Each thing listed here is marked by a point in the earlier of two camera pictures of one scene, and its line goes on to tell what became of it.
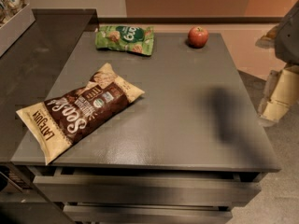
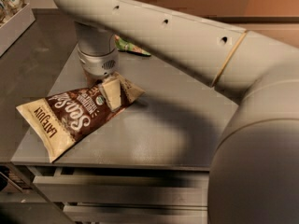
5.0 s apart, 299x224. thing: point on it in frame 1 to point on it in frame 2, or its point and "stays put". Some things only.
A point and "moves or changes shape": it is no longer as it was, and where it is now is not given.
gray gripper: [288, 42] to [97, 64]
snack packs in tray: [12, 2] stays put
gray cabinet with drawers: [185, 152] stays put
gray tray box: [15, 26] stays put
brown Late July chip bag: [58, 123] moves or changes shape
